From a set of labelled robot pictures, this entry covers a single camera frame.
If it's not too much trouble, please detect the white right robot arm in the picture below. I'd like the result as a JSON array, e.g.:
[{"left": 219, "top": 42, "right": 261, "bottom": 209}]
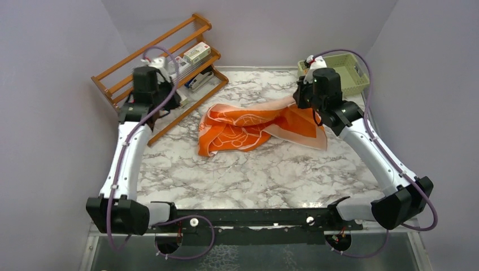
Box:
[{"left": 293, "top": 68, "right": 434, "bottom": 230}]

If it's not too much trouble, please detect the wooden shelf rack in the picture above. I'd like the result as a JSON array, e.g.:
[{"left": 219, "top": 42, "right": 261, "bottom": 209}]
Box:
[{"left": 91, "top": 14, "right": 229, "bottom": 146}]

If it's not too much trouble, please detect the blue white stapler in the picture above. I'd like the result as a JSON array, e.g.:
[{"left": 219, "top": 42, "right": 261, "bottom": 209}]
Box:
[{"left": 185, "top": 71, "right": 214, "bottom": 91}]

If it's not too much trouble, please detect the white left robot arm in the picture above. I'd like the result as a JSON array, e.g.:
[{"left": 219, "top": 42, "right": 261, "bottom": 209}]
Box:
[{"left": 86, "top": 65, "right": 178, "bottom": 235}]

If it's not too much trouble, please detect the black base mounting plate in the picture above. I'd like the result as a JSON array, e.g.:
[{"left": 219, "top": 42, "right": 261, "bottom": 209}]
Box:
[{"left": 147, "top": 208, "right": 363, "bottom": 246}]

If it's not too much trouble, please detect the green plastic basket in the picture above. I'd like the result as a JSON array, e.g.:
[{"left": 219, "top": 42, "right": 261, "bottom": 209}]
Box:
[{"left": 316, "top": 53, "right": 370, "bottom": 98}]

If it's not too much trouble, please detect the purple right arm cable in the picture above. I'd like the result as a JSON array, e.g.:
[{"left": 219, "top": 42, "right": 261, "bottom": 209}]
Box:
[{"left": 304, "top": 49, "right": 438, "bottom": 259}]

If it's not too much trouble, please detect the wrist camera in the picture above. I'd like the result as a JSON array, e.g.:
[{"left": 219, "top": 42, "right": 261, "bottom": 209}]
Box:
[
  {"left": 303, "top": 55, "right": 327, "bottom": 84},
  {"left": 141, "top": 56, "right": 169, "bottom": 76}
]

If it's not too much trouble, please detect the small white box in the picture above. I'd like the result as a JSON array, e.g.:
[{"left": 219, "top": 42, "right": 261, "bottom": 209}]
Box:
[{"left": 183, "top": 42, "right": 211, "bottom": 65}]

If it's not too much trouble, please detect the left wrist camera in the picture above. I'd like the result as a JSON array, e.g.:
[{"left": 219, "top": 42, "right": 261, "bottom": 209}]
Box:
[{"left": 141, "top": 56, "right": 169, "bottom": 76}]

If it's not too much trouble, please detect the large flat white box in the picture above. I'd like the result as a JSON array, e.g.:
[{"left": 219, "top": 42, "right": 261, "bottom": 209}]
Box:
[{"left": 168, "top": 56, "right": 191, "bottom": 80}]

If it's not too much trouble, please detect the orange white towel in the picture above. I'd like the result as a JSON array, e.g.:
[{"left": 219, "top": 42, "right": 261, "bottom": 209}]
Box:
[{"left": 197, "top": 96, "right": 328, "bottom": 157}]

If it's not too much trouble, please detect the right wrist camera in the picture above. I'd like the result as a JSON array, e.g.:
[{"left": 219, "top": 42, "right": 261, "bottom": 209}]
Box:
[{"left": 303, "top": 55, "right": 327, "bottom": 84}]

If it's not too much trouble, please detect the aluminium rail frame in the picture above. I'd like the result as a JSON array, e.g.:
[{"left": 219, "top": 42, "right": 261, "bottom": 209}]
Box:
[{"left": 80, "top": 208, "right": 432, "bottom": 270}]

